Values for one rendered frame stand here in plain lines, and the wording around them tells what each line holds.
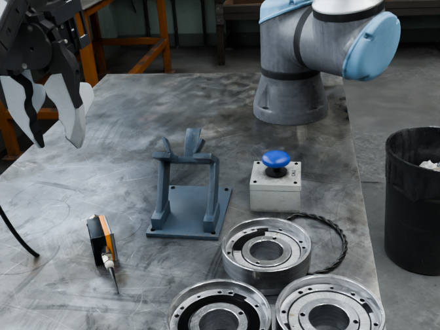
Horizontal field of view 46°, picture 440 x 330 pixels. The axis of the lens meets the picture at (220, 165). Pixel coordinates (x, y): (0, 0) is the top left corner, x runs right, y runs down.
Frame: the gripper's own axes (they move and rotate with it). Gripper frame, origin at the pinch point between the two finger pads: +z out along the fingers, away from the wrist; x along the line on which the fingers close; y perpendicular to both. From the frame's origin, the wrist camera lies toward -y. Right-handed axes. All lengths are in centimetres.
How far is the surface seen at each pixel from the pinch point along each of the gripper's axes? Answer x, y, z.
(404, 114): -58, 241, 113
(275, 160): -21.6, 16.6, 12.1
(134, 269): -6.1, -0.9, 17.7
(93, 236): -1.4, -0.3, 13.2
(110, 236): -3.2, 0.4, 13.7
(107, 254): -3.5, -1.7, 14.8
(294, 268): -26.2, -1.7, 15.1
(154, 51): 102, 273, 78
